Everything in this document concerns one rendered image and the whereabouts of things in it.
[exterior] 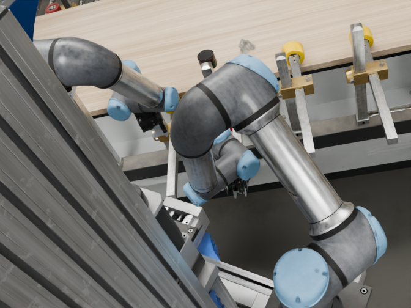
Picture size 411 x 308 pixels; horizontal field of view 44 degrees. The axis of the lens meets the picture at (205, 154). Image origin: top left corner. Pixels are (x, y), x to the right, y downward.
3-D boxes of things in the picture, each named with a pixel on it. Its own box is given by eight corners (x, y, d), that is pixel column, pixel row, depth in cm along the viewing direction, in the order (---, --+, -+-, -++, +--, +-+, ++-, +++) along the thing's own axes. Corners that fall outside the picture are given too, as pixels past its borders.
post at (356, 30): (368, 125, 193) (363, 27, 157) (358, 127, 194) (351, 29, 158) (366, 118, 196) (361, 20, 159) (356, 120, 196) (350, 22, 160)
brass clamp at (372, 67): (388, 80, 173) (388, 69, 169) (348, 88, 176) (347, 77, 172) (384, 68, 177) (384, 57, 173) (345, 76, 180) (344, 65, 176)
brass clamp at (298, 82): (315, 95, 178) (313, 84, 175) (277, 102, 181) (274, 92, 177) (312, 82, 182) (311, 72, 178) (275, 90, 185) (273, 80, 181)
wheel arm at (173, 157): (178, 200, 180) (174, 194, 177) (169, 201, 181) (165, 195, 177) (181, 110, 207) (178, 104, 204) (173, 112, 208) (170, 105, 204)
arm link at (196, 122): (180, 147, 98) (202, 217, 142) (224, 114, 100) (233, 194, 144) (146, 107, 102) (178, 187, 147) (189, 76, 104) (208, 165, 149)
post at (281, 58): (304, 145, 203) (285, 57, 166) (295, 146, 203) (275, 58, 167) (303, 139, 205) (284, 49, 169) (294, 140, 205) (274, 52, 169)
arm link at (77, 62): (96, 25, 111) (181, 84, 157) (54, 29, 115) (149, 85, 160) (93, 76, 110) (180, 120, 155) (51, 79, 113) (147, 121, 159)
